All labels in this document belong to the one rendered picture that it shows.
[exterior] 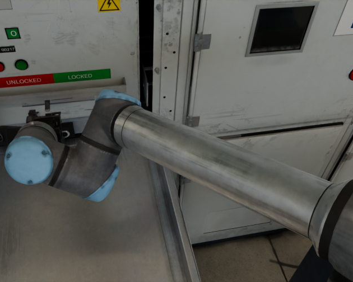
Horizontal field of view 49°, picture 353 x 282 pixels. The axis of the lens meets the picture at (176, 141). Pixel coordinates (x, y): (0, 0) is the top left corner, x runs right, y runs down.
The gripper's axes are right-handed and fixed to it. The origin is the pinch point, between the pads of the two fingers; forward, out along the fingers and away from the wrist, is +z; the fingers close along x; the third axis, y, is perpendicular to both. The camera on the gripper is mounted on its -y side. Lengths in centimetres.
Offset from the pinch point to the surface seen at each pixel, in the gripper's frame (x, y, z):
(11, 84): 9.8, -6.1, 5.1
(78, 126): -6.3, 9.8, 13.0
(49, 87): 7.9, 3.7, 6.2
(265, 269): -95, 87, 39
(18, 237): -27.7, -7.8, -13.8
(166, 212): -27.3, 31.9, -13.9
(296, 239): -89, 109, 50
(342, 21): 21, 87, -9
